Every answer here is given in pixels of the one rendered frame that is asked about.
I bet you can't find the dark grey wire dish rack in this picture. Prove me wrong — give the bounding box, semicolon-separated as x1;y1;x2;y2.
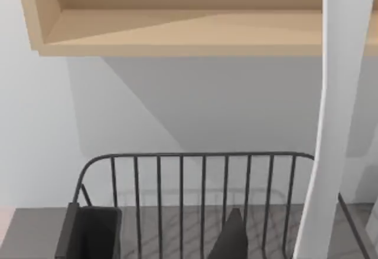
75;152;378;259

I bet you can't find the wooden open shelf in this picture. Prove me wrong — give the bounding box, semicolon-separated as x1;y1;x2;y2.
16;0;378;58

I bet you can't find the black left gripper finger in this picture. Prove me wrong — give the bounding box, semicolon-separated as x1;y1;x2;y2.
206;208;249;259

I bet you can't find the white plate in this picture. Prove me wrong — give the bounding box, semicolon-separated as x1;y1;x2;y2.
292;0;378;259

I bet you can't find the dark grey cutlery holder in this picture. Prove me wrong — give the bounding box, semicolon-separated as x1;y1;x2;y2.
54;202;123;259

